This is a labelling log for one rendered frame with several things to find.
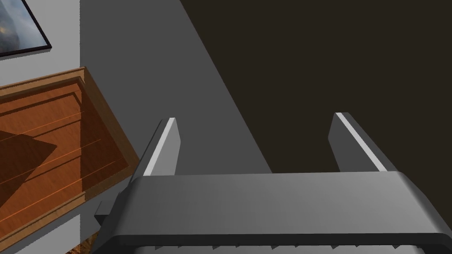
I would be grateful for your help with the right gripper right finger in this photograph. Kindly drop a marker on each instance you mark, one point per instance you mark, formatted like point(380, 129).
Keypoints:
point(353, 148)

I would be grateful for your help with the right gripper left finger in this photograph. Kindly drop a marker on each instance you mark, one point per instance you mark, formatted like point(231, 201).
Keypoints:
point(165, 151)

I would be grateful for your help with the black framed picture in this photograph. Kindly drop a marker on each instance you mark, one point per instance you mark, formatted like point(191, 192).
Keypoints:
point(17, 26)

